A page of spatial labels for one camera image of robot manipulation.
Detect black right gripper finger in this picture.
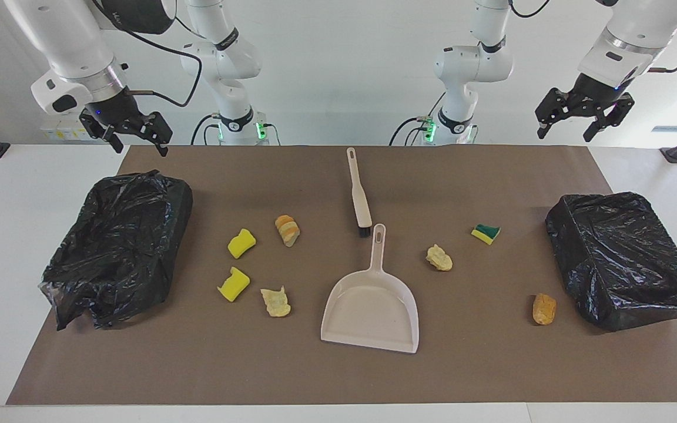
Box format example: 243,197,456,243
139,112,173,157
79,110,125,155

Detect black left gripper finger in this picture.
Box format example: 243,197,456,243
535,88,574,139
584,94,635,143

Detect wavy yellow sponge piece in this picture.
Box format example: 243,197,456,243
227,228,257,260

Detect green and yellow sponge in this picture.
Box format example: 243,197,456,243
471,223,501,246

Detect orange striped toy croissant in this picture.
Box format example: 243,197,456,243
274,214,301,248

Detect notched yellow sponge piece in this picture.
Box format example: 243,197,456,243
217,266,251,303

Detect pale yellow toy pastry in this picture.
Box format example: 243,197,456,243
425,244,453,272

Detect brown toy bread roll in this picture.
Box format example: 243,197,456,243
532,293,557,325

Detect pale yellow crinkled chip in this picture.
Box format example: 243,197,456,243
260,286,292,318

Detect beige brush black bristles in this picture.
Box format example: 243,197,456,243
346,147,373,238

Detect beige plastic dustpan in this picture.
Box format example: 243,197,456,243
320,223,420,354

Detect open black bag-lined bin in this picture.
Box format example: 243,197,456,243
39,170,193,331

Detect taut black bag-lined bin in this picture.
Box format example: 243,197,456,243
545,192,677,333

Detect brown table mat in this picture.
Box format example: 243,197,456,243
6,145,677,406

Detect black right base cables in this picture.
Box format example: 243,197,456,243
190,113,224,146

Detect black base cables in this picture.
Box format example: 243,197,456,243
388,91,451,146
190,113,224,146

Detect white wall socket box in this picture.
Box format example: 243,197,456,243
40,113,103,142

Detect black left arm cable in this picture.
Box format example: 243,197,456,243
506,0,677,75

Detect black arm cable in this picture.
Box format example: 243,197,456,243
506,0,677,75
92,0,204,108

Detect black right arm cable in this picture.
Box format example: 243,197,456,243
92,0,204,108

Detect black left base cables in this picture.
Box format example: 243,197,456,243
388,91,451,146

